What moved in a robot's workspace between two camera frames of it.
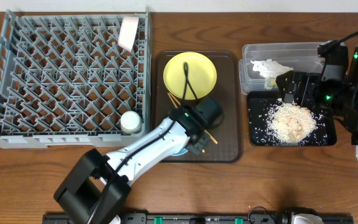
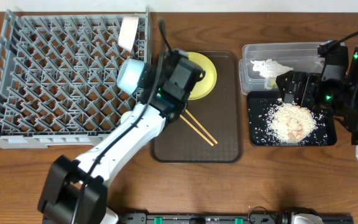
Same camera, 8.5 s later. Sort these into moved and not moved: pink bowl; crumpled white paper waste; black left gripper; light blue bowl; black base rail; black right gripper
Moved: light blue bowl; black left gripper
Not moved: pink bowl; black right gripper; crumpled white paper waste; black base rail
